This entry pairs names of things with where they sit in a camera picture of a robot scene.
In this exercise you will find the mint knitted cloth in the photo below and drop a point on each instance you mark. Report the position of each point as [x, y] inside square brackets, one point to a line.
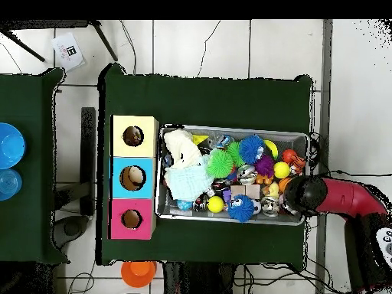
[186, 183]

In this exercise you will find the red ball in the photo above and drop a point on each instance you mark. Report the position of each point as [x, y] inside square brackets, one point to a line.
[288, 155]

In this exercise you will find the dark green tablecloth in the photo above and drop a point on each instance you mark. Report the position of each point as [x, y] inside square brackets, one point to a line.
[208, 101]

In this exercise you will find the black flat panel stand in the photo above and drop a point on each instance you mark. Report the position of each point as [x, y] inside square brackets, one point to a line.
[88, 153]

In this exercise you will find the cream knitted cloth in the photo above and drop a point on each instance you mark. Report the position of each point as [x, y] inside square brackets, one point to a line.
[180, 147]

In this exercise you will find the orange plastic cone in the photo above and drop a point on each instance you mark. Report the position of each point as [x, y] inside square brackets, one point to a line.
[137, 274]

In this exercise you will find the blue plastic bowl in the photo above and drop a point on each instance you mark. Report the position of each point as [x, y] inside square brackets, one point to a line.
[10, 145]

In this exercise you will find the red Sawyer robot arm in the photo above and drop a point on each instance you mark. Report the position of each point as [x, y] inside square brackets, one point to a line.
[346, 196]

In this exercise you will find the green spiky rubber ball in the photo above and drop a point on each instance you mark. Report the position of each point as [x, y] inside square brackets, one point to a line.
[219, 162]

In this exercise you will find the grey round base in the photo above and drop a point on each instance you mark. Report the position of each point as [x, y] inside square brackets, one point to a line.
[70, 228]

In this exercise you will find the purple spiky ball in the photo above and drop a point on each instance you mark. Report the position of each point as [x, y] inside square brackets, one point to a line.
[265, 165]

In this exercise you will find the white printed card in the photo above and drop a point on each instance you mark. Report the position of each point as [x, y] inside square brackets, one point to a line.
[65, 58]

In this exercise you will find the green cloth covered side table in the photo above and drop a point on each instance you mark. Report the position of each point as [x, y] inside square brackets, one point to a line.
[30, 214]

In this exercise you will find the blue spiky rubber ball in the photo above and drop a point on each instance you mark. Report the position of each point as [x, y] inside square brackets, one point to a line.
[251, 149]

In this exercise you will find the translucent blue plastic cup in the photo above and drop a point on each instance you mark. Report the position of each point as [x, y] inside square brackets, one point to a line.
[9, 183]

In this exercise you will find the wooden box with three holes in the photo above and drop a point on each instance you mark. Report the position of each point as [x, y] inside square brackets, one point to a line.
[144, 147]

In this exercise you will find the black tripod stand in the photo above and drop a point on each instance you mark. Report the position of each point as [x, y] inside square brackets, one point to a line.
[104, 40]

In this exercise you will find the blue fuzzy ball with eyes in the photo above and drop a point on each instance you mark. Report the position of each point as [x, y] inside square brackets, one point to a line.
[242, 208]

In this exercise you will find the yellow tennis ball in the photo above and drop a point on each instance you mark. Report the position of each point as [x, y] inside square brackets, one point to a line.
[281, 170]

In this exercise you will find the tiger plush toy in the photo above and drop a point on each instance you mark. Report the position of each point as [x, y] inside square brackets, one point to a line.
[298, 163]

